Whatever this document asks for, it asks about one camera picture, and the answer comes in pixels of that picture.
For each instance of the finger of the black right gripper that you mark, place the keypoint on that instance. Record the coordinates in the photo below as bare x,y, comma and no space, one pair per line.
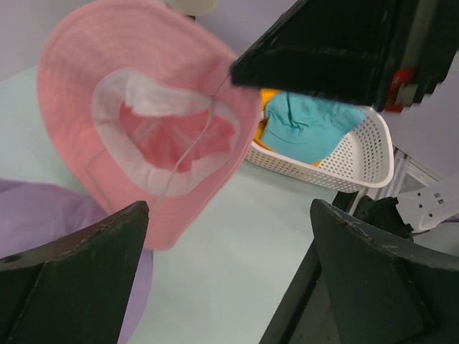
329,49

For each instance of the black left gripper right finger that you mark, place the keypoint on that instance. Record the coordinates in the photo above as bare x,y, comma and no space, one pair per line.
384,289

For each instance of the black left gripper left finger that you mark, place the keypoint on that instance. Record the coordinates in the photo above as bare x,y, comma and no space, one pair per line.
74,289

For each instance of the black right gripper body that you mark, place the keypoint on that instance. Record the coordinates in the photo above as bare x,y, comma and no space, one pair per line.
423,41

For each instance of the purple bucket hat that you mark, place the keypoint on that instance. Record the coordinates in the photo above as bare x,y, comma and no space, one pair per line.
34,214

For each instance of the pink bucket hat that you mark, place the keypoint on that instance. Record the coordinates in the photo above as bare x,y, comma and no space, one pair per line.
139,103

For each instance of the yellow hat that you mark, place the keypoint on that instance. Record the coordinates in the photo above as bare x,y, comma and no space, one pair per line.
291,127

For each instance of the teal cap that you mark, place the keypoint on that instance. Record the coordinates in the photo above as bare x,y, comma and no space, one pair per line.
337,120

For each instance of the white perforated plastic basket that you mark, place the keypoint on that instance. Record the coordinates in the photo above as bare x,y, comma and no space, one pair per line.
363,159

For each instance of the cream mannequin head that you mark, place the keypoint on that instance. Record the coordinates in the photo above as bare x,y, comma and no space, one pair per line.
193,7

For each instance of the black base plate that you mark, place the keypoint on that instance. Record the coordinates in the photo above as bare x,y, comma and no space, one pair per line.
305,314

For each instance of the aluminium frame rail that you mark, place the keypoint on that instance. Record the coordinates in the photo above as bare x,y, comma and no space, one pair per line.
409,174

